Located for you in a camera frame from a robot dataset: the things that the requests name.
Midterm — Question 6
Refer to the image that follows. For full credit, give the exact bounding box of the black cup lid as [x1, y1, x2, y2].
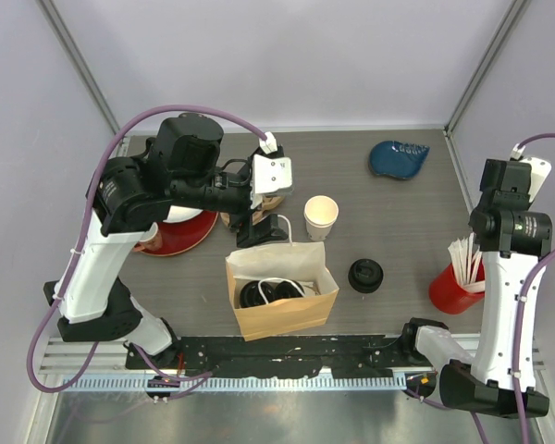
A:
[275, 280, 305, 300]
[239, 280, 276, 308]

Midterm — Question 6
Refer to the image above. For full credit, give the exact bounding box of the brown paper takeout bag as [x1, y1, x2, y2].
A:
[225, 238, 339, 341]

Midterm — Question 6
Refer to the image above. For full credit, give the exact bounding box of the dark red round tray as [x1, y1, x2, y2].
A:
[132, 211, 218, 257]

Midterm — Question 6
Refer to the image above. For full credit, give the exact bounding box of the stack of black cup lids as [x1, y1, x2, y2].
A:
[348, 258, 384, 294]

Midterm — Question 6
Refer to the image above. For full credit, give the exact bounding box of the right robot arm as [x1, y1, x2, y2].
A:
[399, 157, 552, 418]

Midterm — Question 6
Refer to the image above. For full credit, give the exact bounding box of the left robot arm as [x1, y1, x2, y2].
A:
[44, 107, 293, 369]

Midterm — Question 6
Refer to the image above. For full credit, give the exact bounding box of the brown cardboard cup carrier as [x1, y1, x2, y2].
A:
[219, 192, 285, 233]

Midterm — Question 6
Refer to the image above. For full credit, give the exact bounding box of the white paper plate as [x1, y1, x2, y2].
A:
[164, 205, 203, 224]

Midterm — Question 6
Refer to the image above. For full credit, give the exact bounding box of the white and pink ceramic mug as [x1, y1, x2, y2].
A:
[132, 231, 163, 252]

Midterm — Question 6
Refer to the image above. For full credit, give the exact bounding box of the blue ceramic dish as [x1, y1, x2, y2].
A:
[368, 141, 430, 180]

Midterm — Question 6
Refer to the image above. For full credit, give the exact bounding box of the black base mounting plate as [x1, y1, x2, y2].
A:
[150, 335, 430, 379]

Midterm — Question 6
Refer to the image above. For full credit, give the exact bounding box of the red cup of straws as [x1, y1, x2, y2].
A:
[428, 233, 485, 315]

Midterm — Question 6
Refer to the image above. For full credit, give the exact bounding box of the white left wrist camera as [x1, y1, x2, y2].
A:
[251, 132, 293, 202]

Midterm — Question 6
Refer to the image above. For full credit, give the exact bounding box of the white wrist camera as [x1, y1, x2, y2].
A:
[251, 132, 293, 202]
[510, 144, 552, 204]

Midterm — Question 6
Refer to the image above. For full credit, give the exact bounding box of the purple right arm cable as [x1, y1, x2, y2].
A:
[404, 132, 555, 444]

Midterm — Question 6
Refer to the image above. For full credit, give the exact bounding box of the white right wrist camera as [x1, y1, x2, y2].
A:
[510, 144, 552, 204]

